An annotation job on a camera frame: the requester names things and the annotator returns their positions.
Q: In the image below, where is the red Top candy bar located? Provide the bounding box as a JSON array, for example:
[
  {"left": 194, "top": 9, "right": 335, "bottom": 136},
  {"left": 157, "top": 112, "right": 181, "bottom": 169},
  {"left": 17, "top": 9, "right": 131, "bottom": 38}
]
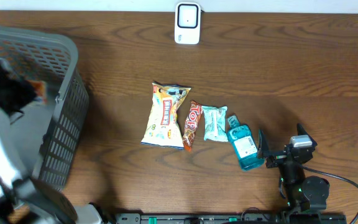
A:
[{"left": 182, "top": 100, "right": 203, "bottom": 152}]

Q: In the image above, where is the blue mouthwash bottle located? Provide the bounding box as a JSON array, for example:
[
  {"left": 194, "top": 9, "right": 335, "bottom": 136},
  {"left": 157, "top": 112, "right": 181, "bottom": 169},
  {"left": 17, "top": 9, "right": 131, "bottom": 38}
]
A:
[{"left": 227, "top": 114, "right": 264, "bottom": 171}]

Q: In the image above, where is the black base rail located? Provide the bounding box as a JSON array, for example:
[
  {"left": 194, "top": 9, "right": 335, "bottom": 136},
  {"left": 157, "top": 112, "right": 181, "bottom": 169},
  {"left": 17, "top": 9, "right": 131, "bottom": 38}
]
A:
[{"left": 114, "top": 212, "right": 347, "bottom": 224}]

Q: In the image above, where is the white barcode scanner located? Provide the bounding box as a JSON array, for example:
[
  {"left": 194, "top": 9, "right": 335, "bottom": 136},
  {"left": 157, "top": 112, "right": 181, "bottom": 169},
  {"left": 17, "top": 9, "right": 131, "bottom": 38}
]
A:
[{"left": 174, "top": 2, "right": 201, "bottom": 45}]

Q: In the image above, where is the light blue snack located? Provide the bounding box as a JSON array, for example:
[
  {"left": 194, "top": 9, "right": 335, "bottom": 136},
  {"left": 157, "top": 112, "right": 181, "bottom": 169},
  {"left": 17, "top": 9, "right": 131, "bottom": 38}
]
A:
[{"left": 202, "top": 105, "right": 228, "bottom": 142}]

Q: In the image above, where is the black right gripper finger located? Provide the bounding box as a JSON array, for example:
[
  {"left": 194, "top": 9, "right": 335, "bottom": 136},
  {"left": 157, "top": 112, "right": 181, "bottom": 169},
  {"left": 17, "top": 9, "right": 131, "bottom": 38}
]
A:
[
  {"left": 296, "top": 123, "right": 318, "bottom": 147},
  {"left": 257, "top": 129, "right": 269, "bottom": 159}
]

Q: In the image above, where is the orange small snack packet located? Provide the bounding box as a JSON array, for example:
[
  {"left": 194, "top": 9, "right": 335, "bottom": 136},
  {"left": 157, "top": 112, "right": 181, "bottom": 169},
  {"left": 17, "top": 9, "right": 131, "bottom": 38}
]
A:
[{"left": 29, "top": 80, "right": 47, "bottom": 105}]

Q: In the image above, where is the yellow snack bag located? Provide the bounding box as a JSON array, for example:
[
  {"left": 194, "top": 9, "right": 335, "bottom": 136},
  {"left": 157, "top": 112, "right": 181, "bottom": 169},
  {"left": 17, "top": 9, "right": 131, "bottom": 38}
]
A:
[{"left": 141, "top": 82, "right": 191, "bottom": 150}]

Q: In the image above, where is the grey plastic basket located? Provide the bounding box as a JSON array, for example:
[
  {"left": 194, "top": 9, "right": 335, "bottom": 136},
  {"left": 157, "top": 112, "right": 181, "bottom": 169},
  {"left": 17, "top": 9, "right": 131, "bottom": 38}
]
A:
[{"left": 0, "top": 26, "right": 89, "bottom": 190}]

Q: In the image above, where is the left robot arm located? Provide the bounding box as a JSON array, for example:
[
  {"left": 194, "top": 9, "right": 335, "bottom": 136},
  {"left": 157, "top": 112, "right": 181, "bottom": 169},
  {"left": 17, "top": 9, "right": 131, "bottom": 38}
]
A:
[{"left": 0, "top": 58, "right": 110, "bottom": 223}]

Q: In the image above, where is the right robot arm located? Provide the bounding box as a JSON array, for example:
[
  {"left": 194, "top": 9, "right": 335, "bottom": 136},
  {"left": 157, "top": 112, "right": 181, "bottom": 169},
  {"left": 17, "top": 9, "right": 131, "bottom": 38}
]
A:
[{"left": 257, "top": 124, "right": 329, "bottom": 213}]

